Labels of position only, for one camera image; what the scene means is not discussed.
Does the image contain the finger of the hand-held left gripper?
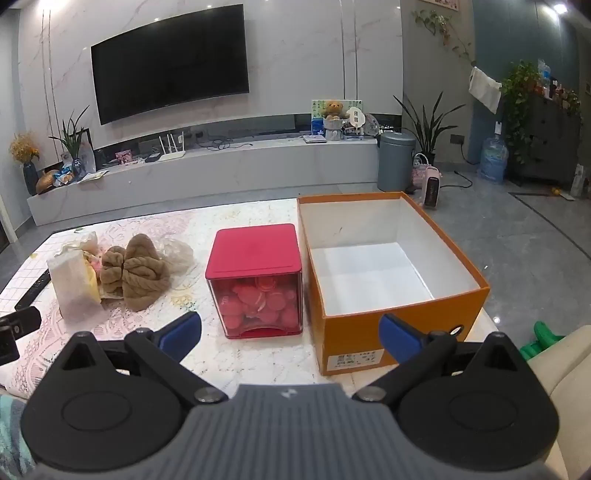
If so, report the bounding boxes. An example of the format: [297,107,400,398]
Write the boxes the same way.
[0,306,42,334]

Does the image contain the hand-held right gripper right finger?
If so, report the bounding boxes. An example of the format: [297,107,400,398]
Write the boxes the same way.
[352,314,539,409]

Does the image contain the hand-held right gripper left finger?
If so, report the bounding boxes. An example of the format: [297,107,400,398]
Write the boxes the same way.
[39,311,229,409]

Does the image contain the white soft bag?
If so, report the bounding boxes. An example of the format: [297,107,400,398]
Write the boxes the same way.
[47,251,102,322]

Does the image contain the orange cardboard box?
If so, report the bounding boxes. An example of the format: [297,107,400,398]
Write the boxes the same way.
[297,191,491,376]

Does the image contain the black remote control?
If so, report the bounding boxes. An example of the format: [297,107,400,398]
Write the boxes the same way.
[14,271,51,311]

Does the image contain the clear crinkled plastic bag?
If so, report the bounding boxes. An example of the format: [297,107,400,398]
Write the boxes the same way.
[59,231,100,260]
[161,237,195,278]

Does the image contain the teal patterned cloth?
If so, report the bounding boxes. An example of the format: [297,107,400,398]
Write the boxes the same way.
[0,394,35,480]

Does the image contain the red lidded storage box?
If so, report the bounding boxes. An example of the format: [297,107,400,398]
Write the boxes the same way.
[205,223,304,340]

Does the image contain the golden brown ornament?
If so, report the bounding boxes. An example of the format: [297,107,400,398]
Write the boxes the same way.
[36,170,61,195]

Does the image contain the dark vase with dried flowers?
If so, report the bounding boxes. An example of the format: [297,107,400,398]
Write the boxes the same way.
[9,133,41,195]

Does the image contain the green plastic object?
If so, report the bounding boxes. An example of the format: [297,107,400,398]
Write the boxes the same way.
[519,320,567,361]

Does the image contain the pile of snack packets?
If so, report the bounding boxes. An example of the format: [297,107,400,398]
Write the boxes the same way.
[51,167,82,186]

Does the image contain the pink space heater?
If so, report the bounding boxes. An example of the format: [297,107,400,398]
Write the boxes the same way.
[422,165,443,209]

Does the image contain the white marble television console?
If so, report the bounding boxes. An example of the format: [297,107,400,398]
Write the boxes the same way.
[27,137,393,227]

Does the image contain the pink woven bag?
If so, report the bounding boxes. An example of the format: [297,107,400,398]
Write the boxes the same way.
[412,154,437,193]

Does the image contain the grey pedal trash bin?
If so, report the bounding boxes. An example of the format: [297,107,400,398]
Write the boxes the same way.
[377,131,417,193]

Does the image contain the beige sofa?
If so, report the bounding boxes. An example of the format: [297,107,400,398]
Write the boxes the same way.
[525,325,591,480]

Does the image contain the white router with antennas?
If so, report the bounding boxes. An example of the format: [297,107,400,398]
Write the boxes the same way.
[157,130,187,162]

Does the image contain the green leafy plant in vase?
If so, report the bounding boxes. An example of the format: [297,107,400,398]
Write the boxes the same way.
[48,105,93,180]

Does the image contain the blue water jug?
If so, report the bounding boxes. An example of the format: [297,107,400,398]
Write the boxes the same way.
[479,134,510,184]

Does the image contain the tall green leaf plant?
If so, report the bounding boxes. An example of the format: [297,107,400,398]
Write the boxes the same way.
[392,92,467,168]

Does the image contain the brown teddy bear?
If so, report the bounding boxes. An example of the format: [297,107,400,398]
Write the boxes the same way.
[322,100,350,122]

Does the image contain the green landscape picture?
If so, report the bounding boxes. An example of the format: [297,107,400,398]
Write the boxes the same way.
[311,98,362,137]

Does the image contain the dark grey cabinet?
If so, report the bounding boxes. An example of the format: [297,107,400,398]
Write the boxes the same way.
[508,93,585,186]

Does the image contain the bushy green pothos plant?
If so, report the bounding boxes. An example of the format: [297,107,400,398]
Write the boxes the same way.
[501,60,542,165]

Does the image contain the white hanging cloth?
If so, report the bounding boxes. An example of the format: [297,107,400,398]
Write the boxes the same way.
[468,67,503,115]

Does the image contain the group of bottles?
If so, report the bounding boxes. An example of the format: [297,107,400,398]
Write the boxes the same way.
[536,59,583,112]

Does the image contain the hanging ivy vine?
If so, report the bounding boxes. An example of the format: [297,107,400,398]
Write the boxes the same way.
[412,9,476,65]

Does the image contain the black cables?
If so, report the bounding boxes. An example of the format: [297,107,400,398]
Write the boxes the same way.
[203,137,253,151]

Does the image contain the black wall television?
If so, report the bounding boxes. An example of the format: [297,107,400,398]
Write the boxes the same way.
[91,4,250,125]

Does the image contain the framed wall picture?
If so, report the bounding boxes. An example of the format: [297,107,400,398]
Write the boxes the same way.
[418,0,462,13]

